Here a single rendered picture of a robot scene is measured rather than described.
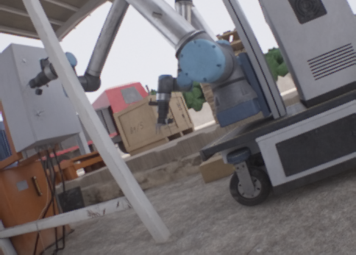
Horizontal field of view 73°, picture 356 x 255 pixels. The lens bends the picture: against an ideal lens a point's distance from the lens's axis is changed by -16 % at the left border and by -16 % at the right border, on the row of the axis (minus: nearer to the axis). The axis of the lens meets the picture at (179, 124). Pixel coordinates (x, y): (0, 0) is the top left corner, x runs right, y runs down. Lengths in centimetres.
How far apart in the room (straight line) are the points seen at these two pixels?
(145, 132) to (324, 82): 379
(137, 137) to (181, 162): 209
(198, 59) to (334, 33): 56
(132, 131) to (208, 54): 392
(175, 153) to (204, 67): 188
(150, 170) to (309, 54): 213
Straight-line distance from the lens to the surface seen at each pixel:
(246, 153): 117
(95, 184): 330
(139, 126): 468
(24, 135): 164
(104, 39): 141
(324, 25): 117
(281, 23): 116
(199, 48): 96
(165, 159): 281
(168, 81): 174
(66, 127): 175
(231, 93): 111
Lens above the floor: 42
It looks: 2 degrees up
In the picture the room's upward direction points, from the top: 22 degrees counter-clockwise
